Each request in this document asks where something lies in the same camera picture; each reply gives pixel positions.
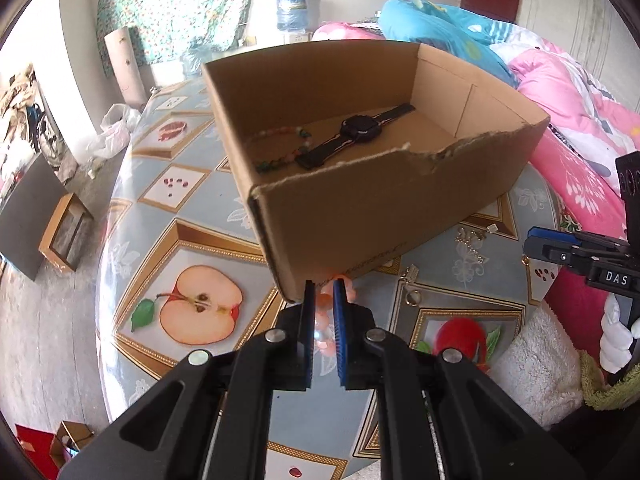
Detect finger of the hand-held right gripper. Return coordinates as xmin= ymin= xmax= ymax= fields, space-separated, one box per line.
xmin=522 ymin=243 xmax=602 ymax=276
xmin=527 ymin=226 xmax=632 ymax=251

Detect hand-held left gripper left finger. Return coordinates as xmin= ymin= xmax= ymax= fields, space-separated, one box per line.
xmin=57 ymin=280 xmax=317 ymax=480

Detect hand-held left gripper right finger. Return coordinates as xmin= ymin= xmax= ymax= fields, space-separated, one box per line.
xmin=332 ymin=277 xmax=586 ymax=480

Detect pink orange bead bracelet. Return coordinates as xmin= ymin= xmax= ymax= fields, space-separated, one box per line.
xmin=312 ymin=272 xmax=358 ymax=356

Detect brown cardboard box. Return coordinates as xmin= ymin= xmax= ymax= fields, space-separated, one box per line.
xmin=201 ymin=41 xmax=551 ymax=303

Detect multicolour bead bracelet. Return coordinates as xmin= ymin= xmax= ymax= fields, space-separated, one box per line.
xmin=245 ymin=126 xmax=313 ymax=173

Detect black smart watch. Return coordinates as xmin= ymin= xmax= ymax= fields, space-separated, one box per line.
xmin=295 ymin=104 xmax=417 ymax=170

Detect person's right hand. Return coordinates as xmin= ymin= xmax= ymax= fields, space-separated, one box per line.
xmin=599 ymin=292 xmax=640 ymax=373

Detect pink floral blanket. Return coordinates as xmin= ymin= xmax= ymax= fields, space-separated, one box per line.
xmin=311 ymin=21 xmax=640 ymax=356

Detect white fleece clothing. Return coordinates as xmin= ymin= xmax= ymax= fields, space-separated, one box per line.
xmin=490 ymin=305 xmax=586 ymax=428

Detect olive green fleece cloth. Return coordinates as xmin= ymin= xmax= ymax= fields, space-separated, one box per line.
xmin=580 ymin=350 xmax=640 ymax=411

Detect pink white quilt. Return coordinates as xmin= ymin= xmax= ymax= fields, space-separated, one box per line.
xmin=490 ymin=42 xmax=640 ymax=196

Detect white panelled wardrobe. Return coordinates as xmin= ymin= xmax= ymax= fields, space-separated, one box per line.
xmin=520 ymin=0 xmax=640 ymax=111

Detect blue patterned quilt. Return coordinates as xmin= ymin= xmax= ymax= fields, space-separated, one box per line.
xmin=377 ymin=0 xmax=521 ymax=88

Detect small cardboard carton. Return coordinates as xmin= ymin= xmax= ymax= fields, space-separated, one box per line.
xmin=50 ymin=420 xmax=96 ymax=468

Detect white plastic bag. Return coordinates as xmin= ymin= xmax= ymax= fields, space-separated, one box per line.
xmin=87 ymin=104 xmax=143 ymax=161

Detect red box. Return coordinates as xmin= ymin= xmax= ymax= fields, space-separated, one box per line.
xmin=15 ymin=422 xmax=63 ymax=480

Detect clear empty water jug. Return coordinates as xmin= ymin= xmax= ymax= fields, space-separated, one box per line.
xmin=182 ymin=45 xmax=226 ymax=78

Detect dark grey cabinet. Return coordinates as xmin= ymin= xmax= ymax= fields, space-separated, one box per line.
xmin=0 ymin=160 xmax=68 ymax=281

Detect blue water jug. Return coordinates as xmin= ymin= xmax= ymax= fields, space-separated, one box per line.
xmin=276 ymin=0 xmax=310 ymax=33

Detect beige paper roll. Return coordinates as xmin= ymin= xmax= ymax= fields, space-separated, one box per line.
xmin=104 ymin=27 xmax=148 ymax=108

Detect wheelchair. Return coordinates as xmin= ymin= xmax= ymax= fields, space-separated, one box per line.
xmin=25 ymin=102 xmax=66 ymax=161

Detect green floral curtain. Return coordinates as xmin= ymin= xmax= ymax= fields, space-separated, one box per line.
xmin=97 ymin=0 xmax=265 ymax=68

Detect pile of beige clothes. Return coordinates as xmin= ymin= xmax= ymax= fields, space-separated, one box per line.
xmin=0 ymin=65 xmax=51 ymax=126

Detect wooden frame stool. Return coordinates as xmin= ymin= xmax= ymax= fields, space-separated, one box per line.
xmin=39 ymin=192 xmax=95 ymax=273

